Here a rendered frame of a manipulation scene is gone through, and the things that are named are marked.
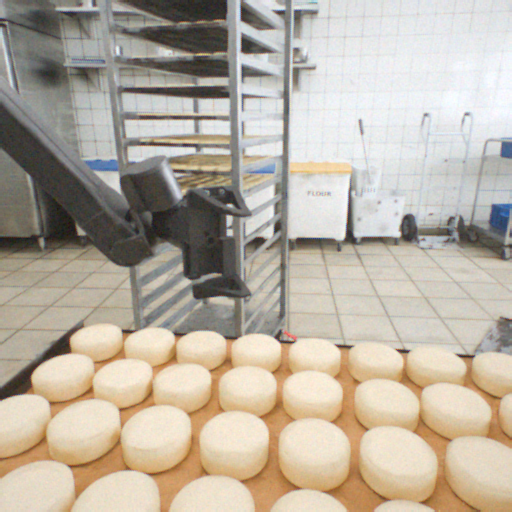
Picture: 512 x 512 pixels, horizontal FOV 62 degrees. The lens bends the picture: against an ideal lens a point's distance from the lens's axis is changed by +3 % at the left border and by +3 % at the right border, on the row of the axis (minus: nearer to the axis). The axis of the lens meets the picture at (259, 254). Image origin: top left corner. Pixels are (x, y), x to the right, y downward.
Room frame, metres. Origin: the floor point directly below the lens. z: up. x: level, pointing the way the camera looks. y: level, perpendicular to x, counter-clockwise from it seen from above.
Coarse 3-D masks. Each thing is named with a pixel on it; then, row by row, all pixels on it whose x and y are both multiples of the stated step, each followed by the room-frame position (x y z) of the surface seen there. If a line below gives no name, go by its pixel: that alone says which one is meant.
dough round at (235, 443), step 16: (224, 416) 0.27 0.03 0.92; (240, 416) 0.27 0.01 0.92; (256, 416) 0.27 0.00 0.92; (208, 432) 0.25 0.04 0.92; (224, 432) 0.25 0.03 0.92; (240, 432) 0.25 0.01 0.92; (256, 432) 0.25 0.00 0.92; (208, 448) 0.24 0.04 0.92; (224, 448) 0.24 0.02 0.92; (240, 448) 0.24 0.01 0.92; (256, 448) 0.24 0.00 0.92; (208, 464) 0.23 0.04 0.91; (224, 464) 0.23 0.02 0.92; (240, 464) 0.23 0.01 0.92; (256, 464) 0.23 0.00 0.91; (240, 480) 0.23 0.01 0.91
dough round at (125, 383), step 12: (120, 360) 0.35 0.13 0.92; (132, 360) 0.35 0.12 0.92; (108, 372) 0.33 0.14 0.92; (120, 372) 0.33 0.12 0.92; (132, 372) 0.33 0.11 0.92; (144, 372) 0.33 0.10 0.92; (96, 384) 0.31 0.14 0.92; (108, 384) 0.31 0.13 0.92; (120, 384) 0.31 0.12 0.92; (132, 384) 0.31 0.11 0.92; (144, 384) 0.31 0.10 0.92; (96, 396) 0.31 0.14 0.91; (108, 396) 0.30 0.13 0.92; (120, 396) 0.30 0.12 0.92; (132, 396) 0.31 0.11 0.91; (144, 396) 0.31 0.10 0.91; (120, 408) 0.30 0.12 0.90
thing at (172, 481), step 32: (288, 352) 0.39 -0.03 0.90; (352, 384) 0.34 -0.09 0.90; (416, 384) 0.34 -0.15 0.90; (128, 416) 0.29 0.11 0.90; (192, 416) 0.29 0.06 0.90; (288, 416) 0.29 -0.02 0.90; (352, 416) 0.29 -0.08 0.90; (32, 448) 0.26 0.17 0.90; (192, 448) 0.26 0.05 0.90; (352, 448) 0.26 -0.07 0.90; (160, 480) 0.23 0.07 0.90; (192, 480) 0.23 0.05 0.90; (256, 480) 0.23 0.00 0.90; (288, 480) 0.23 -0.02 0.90; (352, 480) 0.23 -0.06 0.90
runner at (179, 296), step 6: (204, 276) 2.11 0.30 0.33; (210, 276) 2.13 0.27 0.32; (192, 282) 1.99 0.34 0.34; (198, 282) 2.04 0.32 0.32; (186, 288) 1.93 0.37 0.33; (174, 294) 1.82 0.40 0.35; (180, 294) 1.87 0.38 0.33; (186, 294) 1.89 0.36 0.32; (168, 300) 1.77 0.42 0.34; (174, 300) 1.81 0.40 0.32; (180, 300) 1.82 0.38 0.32; (162, 306) 1.72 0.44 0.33; (168, 306) 1.75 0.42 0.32; (150, 312) 1.64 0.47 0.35; (156, 312) 1.67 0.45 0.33; (162, 312) 1.69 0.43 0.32; (144, 318) 1.59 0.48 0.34; (150, 318) 1.63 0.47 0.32; (156, 318) 1.63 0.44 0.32; (144, 324) 1.58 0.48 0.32
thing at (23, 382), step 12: (228, 336) 0.42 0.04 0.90; (48, 348) 0.38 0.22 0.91; (60, 348) 0.40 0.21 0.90; (348, 348) 0.40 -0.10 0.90; (36, 360) 0.36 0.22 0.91; (24, 372) 0.35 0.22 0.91; (12, 384) 0.33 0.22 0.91; (24, 384) 0.34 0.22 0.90; (0, 396) 0.32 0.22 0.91; (12, 396) 0.32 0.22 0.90
